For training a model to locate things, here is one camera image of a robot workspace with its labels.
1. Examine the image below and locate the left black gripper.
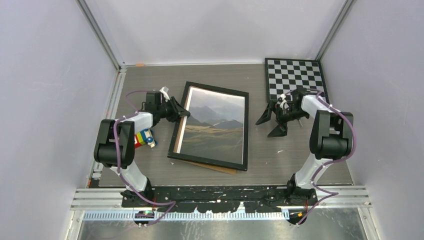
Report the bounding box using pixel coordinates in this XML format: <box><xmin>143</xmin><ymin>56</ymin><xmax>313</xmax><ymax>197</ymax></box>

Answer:
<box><xmin>156</xmin><ymin>97</ymin><xmax>189</xmax><ymax>123</ymax></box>

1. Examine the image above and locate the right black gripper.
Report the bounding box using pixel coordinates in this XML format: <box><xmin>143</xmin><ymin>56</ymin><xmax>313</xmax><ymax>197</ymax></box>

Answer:
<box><xmin>256</xmin><ymin>100</ymin><xmax>309</xmax><ymax>138</ymax></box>

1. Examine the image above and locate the black wooden picture frame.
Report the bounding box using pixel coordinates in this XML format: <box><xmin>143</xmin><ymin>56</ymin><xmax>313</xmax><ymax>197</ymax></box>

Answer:
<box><xmin>166</xmin><ymin>80</ymin><xmax>250</xmax><ymax>172</ymax></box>

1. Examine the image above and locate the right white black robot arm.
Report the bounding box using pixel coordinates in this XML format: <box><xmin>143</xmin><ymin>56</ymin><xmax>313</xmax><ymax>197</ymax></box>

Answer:
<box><xmin>256</xmin><ymin>87</ymin><xmax>356</xmax><ymax>205</ymax></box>

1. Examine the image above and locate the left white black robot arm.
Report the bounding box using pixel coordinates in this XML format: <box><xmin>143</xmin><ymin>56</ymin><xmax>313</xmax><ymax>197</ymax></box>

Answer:
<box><xmin>93</xmin><ymin>87</ymin><xmax>191</xmax><ymax>207</ymax></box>

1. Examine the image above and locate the colourful toy block truck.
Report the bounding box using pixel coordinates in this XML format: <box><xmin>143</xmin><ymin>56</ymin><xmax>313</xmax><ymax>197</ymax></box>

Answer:
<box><xmin>134</xmin><ymin>129</ymin><xmax>157</xmax><ymax>148</ymax></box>

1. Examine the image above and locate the black white checkerboard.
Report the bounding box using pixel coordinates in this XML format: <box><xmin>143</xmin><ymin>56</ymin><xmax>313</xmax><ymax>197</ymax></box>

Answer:
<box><xmin>264</xmin><ymin>57</ymin><xmax>330</xmax><ymax>103</ymax></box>

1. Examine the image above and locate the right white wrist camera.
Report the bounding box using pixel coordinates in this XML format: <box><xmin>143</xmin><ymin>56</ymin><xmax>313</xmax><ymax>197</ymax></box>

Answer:
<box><xmin>277</xmin><ymin>94</ymin><xmax>290</xmax><ymax>110</ymax></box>

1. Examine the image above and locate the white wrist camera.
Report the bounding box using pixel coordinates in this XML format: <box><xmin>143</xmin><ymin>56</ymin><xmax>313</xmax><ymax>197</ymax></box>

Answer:
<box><xmin>159</xmin><ymin>86</ymin><xmax>170</xmax><ymax>102</ymax></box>
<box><xmin>277</xmin><ymin>94</ymin><xmax>290</xmax><ymax>110</ymax></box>

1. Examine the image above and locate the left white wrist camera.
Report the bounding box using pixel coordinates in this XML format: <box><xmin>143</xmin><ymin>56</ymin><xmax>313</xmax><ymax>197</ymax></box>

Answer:
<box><xmin>159</xmin><ymin>86</ymin><xmax>170</xmax><ymax>102</ymax></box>

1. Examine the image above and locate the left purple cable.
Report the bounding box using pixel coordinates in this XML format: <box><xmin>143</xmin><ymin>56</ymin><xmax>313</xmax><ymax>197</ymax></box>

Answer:
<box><xmin>112</xmin><ymin>90</ymin><xmax>178</xmax><ymax>227</ymax></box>

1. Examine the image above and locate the purple cable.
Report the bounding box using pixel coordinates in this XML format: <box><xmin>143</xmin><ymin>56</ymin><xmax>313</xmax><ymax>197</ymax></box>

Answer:
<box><xmin>284</xmin><ymin>88</ymin><xmax>356</xmax><ymax>226</ymax></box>
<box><xmin>112</xmin><ymin>90</ymin><xmax>178</xmax><ymax>227</ymax></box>

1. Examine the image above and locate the brown frame backing board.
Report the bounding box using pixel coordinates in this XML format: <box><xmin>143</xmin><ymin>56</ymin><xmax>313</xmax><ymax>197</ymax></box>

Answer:
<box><xmin>180</xmin><ymin>160</ymin><xmax>237</xmax><ymax>175</ymax></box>

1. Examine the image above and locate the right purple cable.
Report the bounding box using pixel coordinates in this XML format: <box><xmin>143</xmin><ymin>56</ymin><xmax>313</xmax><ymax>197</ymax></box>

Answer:
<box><xmin>284</xmin><ymin>88</ymin><xmax>356</xmax><ymax>226</ymax></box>

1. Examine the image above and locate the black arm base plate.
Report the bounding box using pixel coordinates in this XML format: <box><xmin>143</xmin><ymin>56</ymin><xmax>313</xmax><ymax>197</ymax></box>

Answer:
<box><xmin>121</xmin><ymin>185</ymin><xmax>318</xmax><ymax>214</ymax></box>

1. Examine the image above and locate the aluminium rail frame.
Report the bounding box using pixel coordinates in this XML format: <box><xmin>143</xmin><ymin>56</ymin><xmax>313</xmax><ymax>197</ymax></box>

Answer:
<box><xmin>64</xmin><ymin>185</ymin><xmax>381</xmax><ymax>240</ymax></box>

